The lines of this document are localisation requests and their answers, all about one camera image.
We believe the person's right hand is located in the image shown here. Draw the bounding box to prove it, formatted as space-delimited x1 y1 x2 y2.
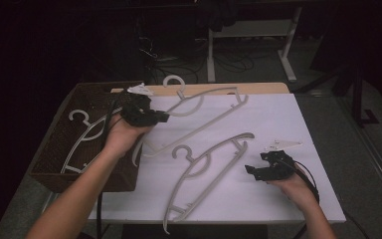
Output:
268 166 318 212

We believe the grey plastic clothes hanger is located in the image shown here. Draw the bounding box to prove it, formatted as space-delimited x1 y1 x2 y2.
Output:
131 75 250 167
60 109 124 175
162 131 256 235

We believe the person's left hand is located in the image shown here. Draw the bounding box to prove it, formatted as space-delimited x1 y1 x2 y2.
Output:
104 114 154 159

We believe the bundle of black floor cables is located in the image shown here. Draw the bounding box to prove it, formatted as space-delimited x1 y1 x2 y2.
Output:
138 33 257 86

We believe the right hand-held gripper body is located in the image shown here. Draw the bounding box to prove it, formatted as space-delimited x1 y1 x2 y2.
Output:
254 138 303 182

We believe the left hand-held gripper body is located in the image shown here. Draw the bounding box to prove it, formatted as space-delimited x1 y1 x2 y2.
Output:
116 82 157 128

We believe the white table mat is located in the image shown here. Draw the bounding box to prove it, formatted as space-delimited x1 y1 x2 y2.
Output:
88 93 347 224

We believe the brown wicker basket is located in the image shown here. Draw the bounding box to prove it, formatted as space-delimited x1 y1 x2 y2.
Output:
29 81 147 194

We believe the white metal desk frame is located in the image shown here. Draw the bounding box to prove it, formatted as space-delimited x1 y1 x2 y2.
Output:
207 6 303 84

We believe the dark metal stand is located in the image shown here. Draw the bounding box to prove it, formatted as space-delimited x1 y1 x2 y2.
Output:
351 64 380 127

